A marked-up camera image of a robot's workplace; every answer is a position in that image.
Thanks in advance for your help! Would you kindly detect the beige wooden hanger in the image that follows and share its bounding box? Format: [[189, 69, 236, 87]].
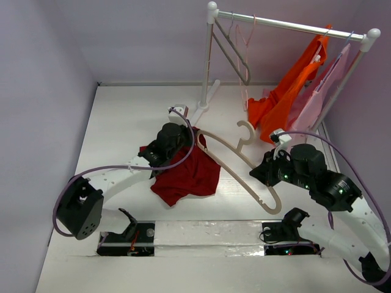
[[196, 120, 282, 216]]

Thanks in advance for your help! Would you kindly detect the dark red t shirt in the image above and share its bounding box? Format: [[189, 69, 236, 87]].
[[150, 136, 221, 207]]

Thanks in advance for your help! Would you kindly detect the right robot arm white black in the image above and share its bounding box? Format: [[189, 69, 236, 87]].
[[250, 144, 390, 292]]

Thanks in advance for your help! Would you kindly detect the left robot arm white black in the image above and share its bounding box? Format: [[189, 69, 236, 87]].
[[52, 123, 196, 241]]

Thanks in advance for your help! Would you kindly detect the pink t shirt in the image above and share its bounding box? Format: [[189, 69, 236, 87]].
[[262, 44, 351, 135]]

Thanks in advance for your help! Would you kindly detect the orange t shirt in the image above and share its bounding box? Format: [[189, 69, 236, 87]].
[[247, 35, 329, 143]]

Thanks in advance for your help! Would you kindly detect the white hanger under orange shirt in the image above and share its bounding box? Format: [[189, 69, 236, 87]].
[[310, 29, 331, 64]]

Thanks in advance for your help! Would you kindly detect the grey plastic hanger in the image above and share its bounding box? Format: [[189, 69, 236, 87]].
[[212, 12, 252, 86]]

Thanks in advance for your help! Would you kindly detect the white clothes rack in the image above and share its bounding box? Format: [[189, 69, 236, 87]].
[[188, 1, 382, 147]]

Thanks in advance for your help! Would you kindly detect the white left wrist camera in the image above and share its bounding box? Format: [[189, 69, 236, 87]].
[[168, 104, 188, 125]]

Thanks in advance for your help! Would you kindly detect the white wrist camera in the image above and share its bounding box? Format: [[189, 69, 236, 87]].
[[168, 104, 188, 125], [269, 128, 292, 160]]

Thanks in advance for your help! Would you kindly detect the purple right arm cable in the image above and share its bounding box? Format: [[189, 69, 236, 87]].
[[270, 131, 391, 286]]

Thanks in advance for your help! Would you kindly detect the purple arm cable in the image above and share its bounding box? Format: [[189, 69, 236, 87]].
[[270, 131, 391, 286], [52, 107, 196, 238]]

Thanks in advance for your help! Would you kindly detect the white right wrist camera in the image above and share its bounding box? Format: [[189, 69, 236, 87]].
[[269, 128, 292, 160]]

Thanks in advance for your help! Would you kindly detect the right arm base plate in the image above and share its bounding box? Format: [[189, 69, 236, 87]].
[[259, 208, 323, 256]]

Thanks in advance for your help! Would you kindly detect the blue wire hanger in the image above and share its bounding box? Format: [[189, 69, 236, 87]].
[[315, 31, 354, 92]]

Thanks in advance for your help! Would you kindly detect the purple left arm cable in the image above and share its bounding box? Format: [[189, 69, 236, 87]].
[[52, 107, 196, 238]]

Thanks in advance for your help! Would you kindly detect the pink wire hanger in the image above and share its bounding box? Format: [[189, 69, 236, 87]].
[[235, 23, 255, 112]]

